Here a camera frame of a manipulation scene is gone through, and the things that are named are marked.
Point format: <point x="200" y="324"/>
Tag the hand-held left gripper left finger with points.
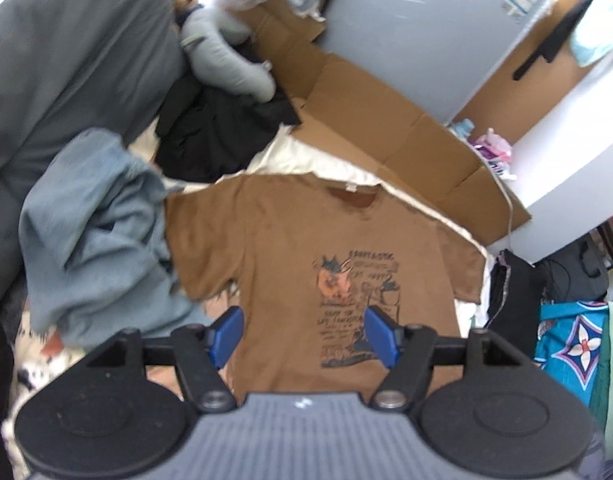
<point x="226" y="332"/>

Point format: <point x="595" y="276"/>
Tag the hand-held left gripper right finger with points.
<point x="384" y="332"/>

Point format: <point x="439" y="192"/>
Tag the brown printed t-shirt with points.
<point x="286" y="240"/>

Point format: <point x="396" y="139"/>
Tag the folded black clothes stack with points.
<point x="516" y="295"/>

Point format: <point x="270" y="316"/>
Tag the pile of black clothes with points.
<point x="216" y="130"/>

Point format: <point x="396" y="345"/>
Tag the grey-blue crumpled garment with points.
<point x="96" y="240"/>

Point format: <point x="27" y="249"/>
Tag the blue floral bag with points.
<point x="571" y="345"/>

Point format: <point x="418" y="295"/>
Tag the cream bear print bedsheet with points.
<point x="306" y="160"/>

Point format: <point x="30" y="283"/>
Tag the white fluffy blanket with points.
<point x="36" y="375"/>

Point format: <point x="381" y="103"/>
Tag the dark grey bag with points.
<point x="576" y="275"/>

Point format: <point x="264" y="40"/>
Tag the flattened brown cardboard box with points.
<point x="386" y="130"/>

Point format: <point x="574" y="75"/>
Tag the pink white packet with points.
<point x="496" y="152"/>

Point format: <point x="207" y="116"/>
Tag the light blue bottle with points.
<point x="464" y="129"/>

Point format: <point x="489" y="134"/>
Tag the grey neck pillow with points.
<point x="221" y="55"/>

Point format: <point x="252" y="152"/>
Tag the grey refrigerator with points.
<point x="426" y="25"/>

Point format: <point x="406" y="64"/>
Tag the large grey pillow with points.
<point x="71" y="60"/>

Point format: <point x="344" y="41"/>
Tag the hanging teal cloth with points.
<point x="596" y="40"/>

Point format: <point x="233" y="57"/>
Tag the brown cardboard wall panel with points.
<point x="516" y="90"/>

